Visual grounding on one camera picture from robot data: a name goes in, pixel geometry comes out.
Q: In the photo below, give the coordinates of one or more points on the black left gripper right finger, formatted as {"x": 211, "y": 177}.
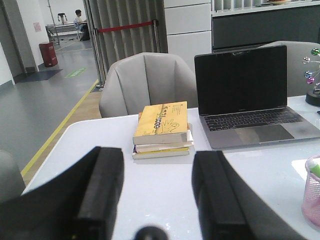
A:
{"x": 228, "y": 209}

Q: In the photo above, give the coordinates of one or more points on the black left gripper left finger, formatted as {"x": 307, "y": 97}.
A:
{"x": 78, "y": 204}

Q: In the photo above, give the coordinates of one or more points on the green highlighter pen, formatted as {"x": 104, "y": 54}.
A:
{"x": 314, "y": 167}

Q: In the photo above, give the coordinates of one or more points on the pink mesh pen holder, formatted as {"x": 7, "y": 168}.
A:
{"x": 311, "y": 199}

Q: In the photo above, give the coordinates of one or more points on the middle cream book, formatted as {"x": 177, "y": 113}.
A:
{"x": 142, "y": 148}

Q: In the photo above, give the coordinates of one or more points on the bottom pale book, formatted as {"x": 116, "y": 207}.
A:
{"x": 160, "y": 153}

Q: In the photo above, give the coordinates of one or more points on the top yellow book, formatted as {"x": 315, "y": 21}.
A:
{"x": 162, "y": 124}

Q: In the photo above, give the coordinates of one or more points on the grey open laptop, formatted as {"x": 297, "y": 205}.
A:
{"x": 242, "y": 99}

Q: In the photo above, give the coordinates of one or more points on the ferris wheel desk ornament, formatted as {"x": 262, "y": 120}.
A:
{"x": 312, "y": 96}

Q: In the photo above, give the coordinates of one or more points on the grey right chair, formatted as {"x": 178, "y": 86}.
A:
{"x": 299, "y": 60}

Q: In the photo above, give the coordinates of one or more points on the grey chair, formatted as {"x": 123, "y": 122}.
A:
{"x": 299, "y": 60}
{"x": 144, "y": 79}

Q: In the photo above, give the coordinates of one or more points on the grey left chair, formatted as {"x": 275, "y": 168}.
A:
{"x": 144, "y": 79}

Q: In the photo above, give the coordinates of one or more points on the red trash bin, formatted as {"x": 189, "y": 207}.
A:
{"x": 48, "y": 54}

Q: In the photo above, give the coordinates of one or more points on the seated person in background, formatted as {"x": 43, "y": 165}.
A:
{"x": 81, "y": 25}

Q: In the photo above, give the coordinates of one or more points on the white cabinet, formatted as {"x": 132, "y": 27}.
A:
{"x": 188, "y": 28}

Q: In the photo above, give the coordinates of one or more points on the red barrier belt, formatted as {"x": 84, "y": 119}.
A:
{"x": 130, "y": 26}

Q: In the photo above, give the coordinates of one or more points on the fruit bowl on counter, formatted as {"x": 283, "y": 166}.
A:
{"x": 278, "y": 2}

